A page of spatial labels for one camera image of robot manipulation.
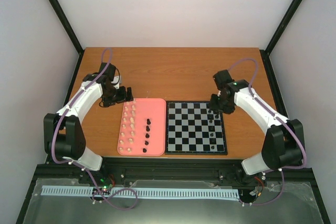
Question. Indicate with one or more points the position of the pink plastic tray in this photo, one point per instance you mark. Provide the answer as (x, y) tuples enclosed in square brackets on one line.
[(146, 108)]

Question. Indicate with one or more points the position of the left controller board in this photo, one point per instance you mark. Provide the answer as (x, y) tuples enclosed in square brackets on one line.
[(108, 183)]

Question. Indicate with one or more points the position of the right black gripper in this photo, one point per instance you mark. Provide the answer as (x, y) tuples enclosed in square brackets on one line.
[(213, 105)]

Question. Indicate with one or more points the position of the black aluminium frame rail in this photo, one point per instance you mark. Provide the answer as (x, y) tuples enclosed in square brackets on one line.
[(289, 196)]

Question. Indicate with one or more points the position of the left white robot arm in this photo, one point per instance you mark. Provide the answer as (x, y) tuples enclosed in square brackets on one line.
[(64, 138)]

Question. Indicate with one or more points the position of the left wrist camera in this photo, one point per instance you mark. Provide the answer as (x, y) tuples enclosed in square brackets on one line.
[(117, 81)]

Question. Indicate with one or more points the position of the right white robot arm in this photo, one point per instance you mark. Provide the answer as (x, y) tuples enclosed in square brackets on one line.
[(284, 138)]

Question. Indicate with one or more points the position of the black white chessboard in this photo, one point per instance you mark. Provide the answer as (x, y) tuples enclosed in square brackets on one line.
[(187, 129)]

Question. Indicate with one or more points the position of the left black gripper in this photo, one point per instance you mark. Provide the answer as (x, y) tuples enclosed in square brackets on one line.
[(123, 98)]

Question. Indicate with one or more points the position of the white king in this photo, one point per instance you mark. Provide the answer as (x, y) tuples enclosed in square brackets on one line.
[(132, 126)]

